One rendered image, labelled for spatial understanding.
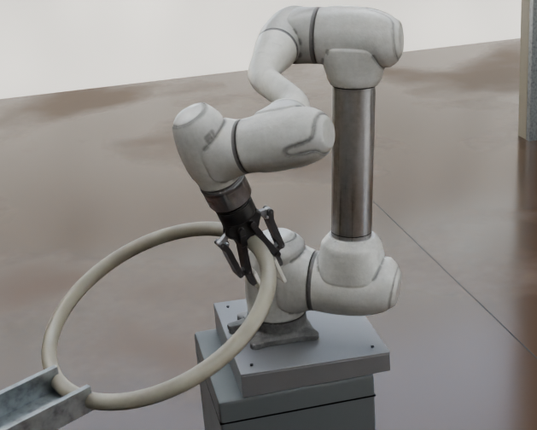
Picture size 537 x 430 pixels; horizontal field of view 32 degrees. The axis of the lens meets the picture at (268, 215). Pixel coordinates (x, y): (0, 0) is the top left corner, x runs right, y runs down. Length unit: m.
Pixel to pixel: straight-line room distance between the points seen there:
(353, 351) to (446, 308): 2.16
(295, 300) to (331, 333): 0.17
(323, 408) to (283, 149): 0.93
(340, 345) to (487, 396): 1.52
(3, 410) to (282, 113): 0.73
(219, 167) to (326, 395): 0.86
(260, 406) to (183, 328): 2.14
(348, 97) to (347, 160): 0.15
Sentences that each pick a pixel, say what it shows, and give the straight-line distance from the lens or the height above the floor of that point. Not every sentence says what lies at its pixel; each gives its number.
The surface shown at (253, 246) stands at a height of 1.32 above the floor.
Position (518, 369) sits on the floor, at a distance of 4.04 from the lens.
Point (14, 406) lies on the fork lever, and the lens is 1.79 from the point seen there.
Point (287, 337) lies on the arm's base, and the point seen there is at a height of 0.88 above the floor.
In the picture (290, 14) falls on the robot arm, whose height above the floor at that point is 1.69.
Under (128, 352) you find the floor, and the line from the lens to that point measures 4.32.
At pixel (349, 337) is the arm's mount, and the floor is 0.86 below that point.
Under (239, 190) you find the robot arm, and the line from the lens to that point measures 1.77.
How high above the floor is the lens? 2.01
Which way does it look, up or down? 20 degrees down
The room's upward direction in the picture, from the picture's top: 4 degrees counter-clockwise
